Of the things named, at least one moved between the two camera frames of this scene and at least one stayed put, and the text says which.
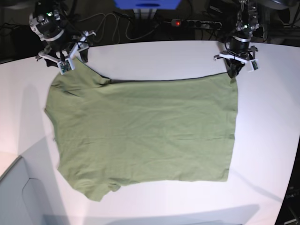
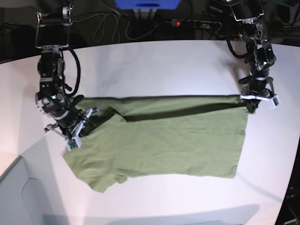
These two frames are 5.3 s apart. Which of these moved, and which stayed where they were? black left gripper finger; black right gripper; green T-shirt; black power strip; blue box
Moved: black left gripper finger; black right gripper; green T-shirt
Stayed: black power strip; blue box
